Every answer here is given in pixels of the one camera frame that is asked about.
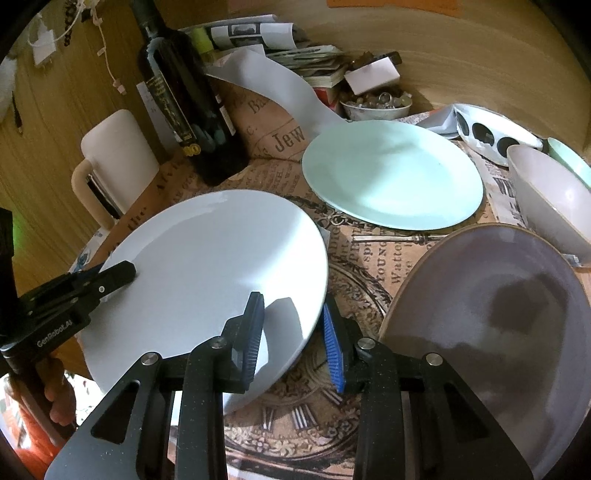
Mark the white packaging with round holes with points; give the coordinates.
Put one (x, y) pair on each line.
(466, 120)

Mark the cream white jug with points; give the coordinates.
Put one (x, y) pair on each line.
(120, 152)

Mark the dark glass bottle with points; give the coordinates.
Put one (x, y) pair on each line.
(184, 92)

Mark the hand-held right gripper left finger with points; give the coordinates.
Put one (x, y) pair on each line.
(254, 337)

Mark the person's left hand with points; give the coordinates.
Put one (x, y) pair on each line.
(57, 392)

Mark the large grey plate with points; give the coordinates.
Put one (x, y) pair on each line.
(485, 286)

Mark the crumpled white paper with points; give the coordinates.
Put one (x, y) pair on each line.
(434, 122)

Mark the printed brown tablecloth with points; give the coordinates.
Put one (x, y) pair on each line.
(360, 258)

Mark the red box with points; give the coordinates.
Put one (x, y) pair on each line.
(328, 98)

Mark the white charger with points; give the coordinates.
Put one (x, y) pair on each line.
(44, 46)

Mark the white plate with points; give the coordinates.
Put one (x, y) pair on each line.
(207, 258)

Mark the small bowl of glass beads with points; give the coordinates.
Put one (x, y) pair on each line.
(376, 110)

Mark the yellow green marker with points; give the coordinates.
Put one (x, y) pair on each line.
(202, 41)

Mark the grey white bowl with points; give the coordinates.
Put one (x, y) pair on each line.
(549, 194)

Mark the mint green plate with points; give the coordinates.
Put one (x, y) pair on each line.
(392, 175)

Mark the rolled newspaper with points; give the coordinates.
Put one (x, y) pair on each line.
(249, 32)

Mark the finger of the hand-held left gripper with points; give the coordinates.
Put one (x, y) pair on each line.
(115, 279)
(69, 277)

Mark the stack of papers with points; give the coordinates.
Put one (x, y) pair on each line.
(318, 62)

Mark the white card box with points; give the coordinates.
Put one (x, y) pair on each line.
(371, 74)

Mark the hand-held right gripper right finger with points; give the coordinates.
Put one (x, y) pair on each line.
(332, 350)

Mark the white paper sheet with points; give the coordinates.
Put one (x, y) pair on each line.
(286, 87)

